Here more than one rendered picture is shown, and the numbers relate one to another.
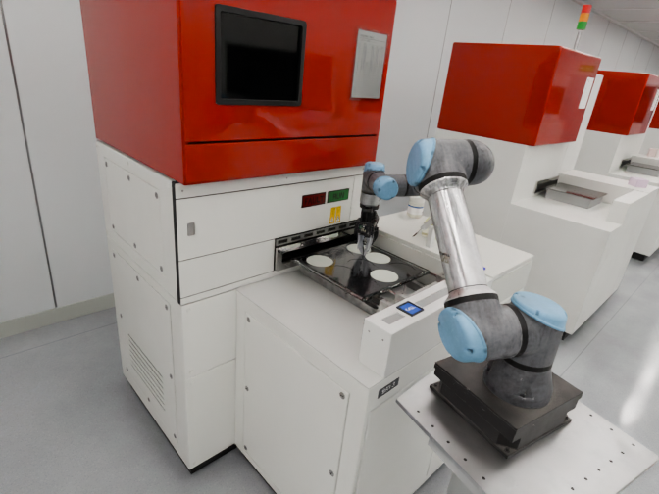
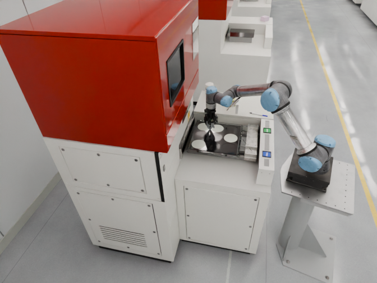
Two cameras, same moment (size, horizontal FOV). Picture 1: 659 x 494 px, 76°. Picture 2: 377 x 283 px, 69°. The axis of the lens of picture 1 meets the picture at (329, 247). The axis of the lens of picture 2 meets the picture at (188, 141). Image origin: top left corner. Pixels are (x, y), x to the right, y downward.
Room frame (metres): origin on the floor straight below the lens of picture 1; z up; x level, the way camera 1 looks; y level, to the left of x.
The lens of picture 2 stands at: (0.14, 0.84, 2.16)
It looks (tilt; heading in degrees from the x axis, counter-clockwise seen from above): 39 degrees down; 330
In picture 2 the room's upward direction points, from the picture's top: 2 degrees counter-clockwise
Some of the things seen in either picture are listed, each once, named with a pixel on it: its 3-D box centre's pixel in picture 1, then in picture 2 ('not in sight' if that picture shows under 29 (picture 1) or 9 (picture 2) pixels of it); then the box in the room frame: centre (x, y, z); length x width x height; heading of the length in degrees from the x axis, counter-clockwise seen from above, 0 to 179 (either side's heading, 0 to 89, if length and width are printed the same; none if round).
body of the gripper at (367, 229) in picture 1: (367, 220); (211, 114); (1.50, -0.13, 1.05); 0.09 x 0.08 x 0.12; 166
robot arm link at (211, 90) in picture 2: (373, 177); (211, 95); (1.50, -0.13, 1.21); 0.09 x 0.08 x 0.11; 16
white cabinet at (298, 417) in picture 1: (377, 376); (226, 177); (1.41, -0.25, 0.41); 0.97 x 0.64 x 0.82; 136
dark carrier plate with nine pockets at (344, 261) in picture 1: (360, 265); (215, 136); (1.42, -0.12, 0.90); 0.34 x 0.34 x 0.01; 46
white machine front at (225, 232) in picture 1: (283, 224); (179, 136); (1.44, 0.17, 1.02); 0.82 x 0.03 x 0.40; 136
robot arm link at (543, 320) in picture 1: (531, 325); (322, 147); (0.81, -0.46, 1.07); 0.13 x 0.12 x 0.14; 106
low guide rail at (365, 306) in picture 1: (347, 295); (221, 154); (1.29, -0.08, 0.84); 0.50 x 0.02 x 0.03; 46
